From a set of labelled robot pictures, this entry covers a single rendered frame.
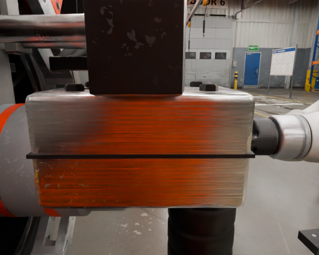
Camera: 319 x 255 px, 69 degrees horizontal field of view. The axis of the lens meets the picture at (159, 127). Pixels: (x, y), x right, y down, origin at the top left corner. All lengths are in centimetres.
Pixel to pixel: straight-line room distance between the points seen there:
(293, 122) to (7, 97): 47
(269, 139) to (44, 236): 48
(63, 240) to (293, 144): 48
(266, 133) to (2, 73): 43
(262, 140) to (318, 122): 11
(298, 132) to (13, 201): 46
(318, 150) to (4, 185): 49
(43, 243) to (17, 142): 32
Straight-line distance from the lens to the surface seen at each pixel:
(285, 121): 50
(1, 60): 34
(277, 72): 1079
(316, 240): 121
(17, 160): 27
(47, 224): 56
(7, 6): 36
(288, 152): 50
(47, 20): 26
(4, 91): 34
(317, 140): 52
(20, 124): 28
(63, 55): 37
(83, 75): 280
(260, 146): 48
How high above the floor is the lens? 96
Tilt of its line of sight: 13 degrees down
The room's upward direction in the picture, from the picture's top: straight up
